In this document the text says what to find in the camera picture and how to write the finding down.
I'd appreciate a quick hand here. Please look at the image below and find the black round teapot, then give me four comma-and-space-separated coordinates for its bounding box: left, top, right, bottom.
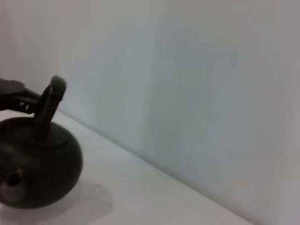
0, 75, 84, 209

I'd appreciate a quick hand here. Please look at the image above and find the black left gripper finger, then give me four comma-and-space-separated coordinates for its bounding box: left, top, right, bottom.
0, 78, 42, 101
0, 94, 39, 115

